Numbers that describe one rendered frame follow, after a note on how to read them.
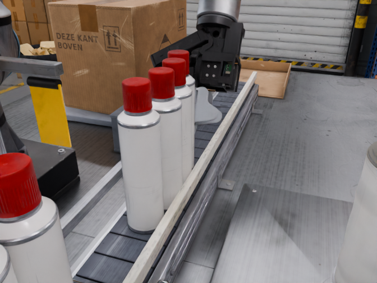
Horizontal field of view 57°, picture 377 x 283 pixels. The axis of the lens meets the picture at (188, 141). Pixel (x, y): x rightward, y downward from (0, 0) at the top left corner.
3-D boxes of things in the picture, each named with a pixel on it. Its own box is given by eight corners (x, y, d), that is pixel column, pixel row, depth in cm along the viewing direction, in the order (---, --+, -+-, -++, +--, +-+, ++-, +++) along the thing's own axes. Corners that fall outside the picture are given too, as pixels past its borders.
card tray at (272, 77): (283, 99, 107) (284, 86, 106) (202, 90, 115) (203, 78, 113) (290, 73, 133) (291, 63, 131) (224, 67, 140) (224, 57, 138)
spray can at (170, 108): (172, 217, 50) (168, 77, 40) (142, 206, 52) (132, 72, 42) (188, 197, 54) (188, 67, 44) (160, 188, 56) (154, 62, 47)
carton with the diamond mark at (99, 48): (138, 121, 88) (130, 7, 75) (64, 106, 96) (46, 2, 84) (187, 86, 112) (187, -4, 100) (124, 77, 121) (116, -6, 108)
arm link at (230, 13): (194, -11, 60) (205, 9, 68) (191, 15, 60) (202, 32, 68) (237, -10, 58) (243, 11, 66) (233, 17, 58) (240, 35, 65)
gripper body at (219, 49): (230, 87, 57) (241, 16, 57) (180, 82, 59) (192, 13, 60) (236, 96, 64) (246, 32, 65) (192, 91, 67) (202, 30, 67)
